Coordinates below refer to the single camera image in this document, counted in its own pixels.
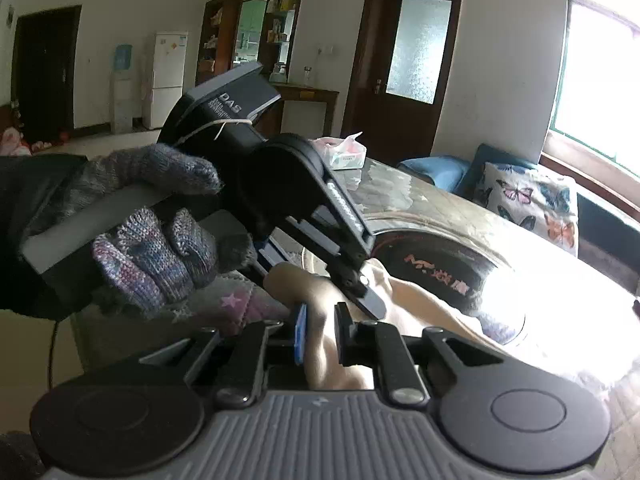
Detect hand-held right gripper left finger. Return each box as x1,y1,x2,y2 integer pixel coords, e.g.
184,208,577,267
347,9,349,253
140,304,308,408

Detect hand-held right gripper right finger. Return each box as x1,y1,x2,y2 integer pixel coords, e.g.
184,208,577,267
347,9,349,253
334,302,506,406

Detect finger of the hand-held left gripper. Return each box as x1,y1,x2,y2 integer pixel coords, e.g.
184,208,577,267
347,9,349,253
250,232,296,286
287,160,387,321

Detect beige garment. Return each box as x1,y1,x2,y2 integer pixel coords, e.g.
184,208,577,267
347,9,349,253
262,257,531,392

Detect person's left forearm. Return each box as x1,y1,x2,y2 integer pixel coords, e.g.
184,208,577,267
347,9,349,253
0,152,101,318

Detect person's left hand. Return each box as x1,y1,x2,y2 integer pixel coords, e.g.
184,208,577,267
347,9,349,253
65,142,258,318

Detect grey star quilted table cover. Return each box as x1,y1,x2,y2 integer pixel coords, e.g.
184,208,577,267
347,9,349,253
70,155,640,411

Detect white refrigerator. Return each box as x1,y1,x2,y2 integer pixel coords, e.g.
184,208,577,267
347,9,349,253
142,31,190,131

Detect dark wooden console table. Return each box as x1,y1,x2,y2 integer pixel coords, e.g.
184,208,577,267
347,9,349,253
260,82,341,141

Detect dark wooden shelf cabinet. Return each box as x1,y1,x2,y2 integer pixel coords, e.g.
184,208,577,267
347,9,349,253
195,0,307,88

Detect water dispenser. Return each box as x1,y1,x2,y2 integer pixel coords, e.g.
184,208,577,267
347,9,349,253
111,44,136,135

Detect white tissue box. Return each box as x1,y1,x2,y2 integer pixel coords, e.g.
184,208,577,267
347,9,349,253
312,131,367,171

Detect dark wooden glass door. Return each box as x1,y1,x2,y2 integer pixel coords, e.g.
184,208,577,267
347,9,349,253
340,0,467,158

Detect blue sofa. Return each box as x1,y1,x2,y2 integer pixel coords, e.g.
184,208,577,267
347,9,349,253
397,142,640,296

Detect butterfly print pillow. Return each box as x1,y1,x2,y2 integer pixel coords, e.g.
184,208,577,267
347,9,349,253
472,161,581,256

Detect dark wooden entrance door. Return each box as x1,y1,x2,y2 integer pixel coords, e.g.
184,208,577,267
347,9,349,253
11,5,82,146

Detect pink cloth pile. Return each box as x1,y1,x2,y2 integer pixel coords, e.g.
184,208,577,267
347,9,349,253
0,126,32,157

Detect green framed window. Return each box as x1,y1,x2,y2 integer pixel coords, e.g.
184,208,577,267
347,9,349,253
547,0,640,181

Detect thin black cable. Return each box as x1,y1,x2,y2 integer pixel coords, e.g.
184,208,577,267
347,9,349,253
47,317,63,391

